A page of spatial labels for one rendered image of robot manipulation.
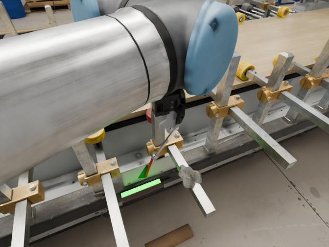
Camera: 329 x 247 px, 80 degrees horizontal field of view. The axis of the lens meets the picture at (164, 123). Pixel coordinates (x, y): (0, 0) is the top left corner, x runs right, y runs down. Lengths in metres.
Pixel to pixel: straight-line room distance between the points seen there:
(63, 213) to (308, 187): 1.71
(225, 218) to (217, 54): 1.43
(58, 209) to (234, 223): 1.13
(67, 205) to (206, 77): 0.75
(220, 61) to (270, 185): 1.65
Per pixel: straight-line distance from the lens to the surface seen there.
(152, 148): 0.71
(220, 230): 1.54
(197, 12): 0.20
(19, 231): 0.72
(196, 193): 0.63
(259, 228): 1.62
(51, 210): 0.88
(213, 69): 0.21
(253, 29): 1.81
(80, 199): 0.85
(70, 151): 0.94
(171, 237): 1.39
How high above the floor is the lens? 1.42
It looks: 44 degrees down
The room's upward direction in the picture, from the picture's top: straight up
